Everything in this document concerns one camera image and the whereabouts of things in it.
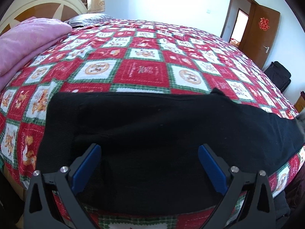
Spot brown wooden door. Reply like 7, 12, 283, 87
239, 4, 281, 70

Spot striped pillow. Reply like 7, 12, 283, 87
64, 14, 115, 27

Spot folded pink blanket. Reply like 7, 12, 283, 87
0, 17, 73, 91

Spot red checked printed bedspread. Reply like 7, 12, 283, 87
0, 18, 305, 229

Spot red paper door decoration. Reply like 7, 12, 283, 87
259, 17, 269, 31

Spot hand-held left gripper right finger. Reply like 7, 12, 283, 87
198, 144, 277, 229

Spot person's dark printed clothing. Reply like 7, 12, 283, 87
274, 167, 305, 229

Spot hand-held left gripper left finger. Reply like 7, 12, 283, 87
23, 143, 102, 229

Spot wooden cabinet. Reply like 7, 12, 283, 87
294, 91, 305, 113

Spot black pants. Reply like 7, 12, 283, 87
36, 87, 305, 217

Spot black folding chair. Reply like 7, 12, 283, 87
264, 61, 292, 94

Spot brown door frame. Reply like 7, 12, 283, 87
220, 0, 259, 45

